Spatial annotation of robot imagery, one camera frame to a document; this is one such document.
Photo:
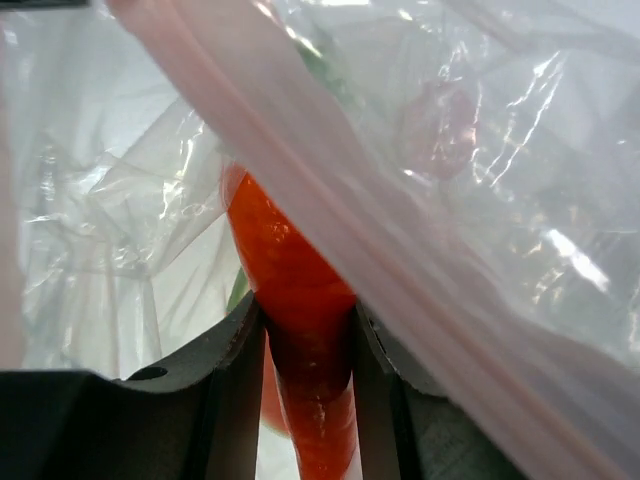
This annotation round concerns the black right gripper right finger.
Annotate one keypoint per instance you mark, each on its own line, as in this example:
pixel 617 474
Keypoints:
pixel 407 427

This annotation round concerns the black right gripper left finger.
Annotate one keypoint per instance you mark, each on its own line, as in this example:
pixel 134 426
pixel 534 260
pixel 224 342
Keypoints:
pixel 192 415

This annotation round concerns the orange fake carrot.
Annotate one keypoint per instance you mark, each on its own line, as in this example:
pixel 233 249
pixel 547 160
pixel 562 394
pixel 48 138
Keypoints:
pixel 307 306

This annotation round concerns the clear zip top bag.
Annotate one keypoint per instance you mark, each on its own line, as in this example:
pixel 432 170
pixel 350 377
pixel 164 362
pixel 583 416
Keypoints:
pixel 470 169

